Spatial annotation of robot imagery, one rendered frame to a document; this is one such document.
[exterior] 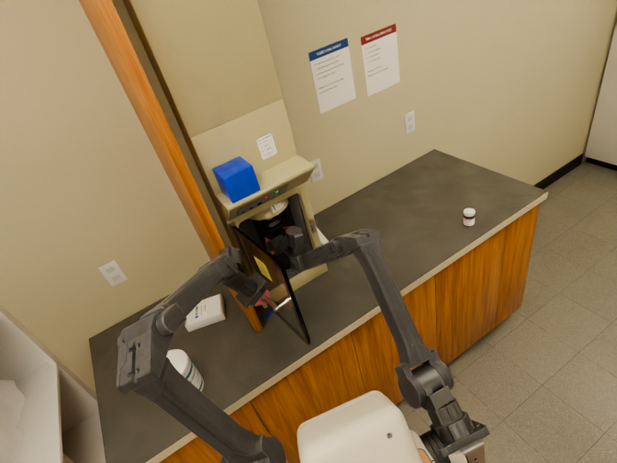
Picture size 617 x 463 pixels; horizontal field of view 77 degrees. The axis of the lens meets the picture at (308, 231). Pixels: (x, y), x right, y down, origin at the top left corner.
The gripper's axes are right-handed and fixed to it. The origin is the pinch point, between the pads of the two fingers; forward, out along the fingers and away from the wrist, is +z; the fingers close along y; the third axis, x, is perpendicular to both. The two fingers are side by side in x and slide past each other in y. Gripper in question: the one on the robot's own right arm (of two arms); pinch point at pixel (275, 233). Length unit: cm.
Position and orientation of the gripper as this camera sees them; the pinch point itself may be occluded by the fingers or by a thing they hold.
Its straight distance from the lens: 159.0
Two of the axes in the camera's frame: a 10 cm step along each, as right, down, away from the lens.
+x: 2.5, 7.8, 5.7
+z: -5.0, -4.0, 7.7
